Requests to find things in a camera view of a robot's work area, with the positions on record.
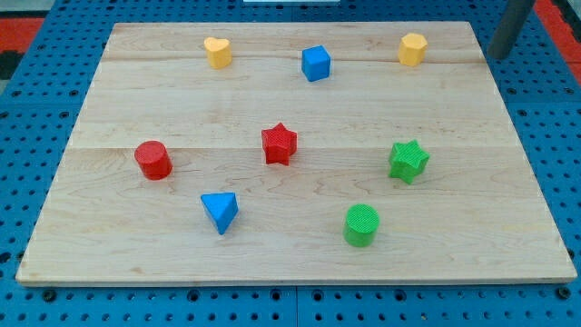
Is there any blue triangle block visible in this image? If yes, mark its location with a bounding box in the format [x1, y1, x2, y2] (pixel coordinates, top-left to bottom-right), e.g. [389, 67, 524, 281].
[201, 193, 239, 235]

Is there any red cylinder block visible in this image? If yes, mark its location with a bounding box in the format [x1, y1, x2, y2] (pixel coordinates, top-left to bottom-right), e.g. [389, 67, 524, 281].
[134, 140, 173, 180]

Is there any red star block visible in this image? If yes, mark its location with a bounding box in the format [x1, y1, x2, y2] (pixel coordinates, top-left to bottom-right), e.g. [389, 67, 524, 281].
[261, 123, 298, 165]

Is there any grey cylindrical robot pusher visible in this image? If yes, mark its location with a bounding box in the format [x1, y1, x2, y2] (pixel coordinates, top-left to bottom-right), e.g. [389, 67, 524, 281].
[487, 0, 536, 60]

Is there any blue cube block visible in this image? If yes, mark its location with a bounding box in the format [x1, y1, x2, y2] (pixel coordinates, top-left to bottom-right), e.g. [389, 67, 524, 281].
[301, 45, 331, 82]

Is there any yellow hexagon block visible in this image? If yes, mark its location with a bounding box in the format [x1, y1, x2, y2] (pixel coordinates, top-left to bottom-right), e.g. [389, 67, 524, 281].
[398, 33, 428, 66]

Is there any yellow heart block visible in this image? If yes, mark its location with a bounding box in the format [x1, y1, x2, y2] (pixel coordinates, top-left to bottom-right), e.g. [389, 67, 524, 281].
[203, 36, 232, 69]

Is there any green star block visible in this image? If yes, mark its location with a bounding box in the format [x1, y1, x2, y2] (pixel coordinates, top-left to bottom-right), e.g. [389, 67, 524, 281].
[389, 140, 430, 184]

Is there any green cylinder block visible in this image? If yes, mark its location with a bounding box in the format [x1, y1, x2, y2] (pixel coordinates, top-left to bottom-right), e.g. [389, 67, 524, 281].
[343, 203, 380, 247]

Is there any wooden board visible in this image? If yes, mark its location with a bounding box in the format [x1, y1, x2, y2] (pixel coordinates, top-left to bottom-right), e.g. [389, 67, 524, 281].
[16, 22, 577, 287]

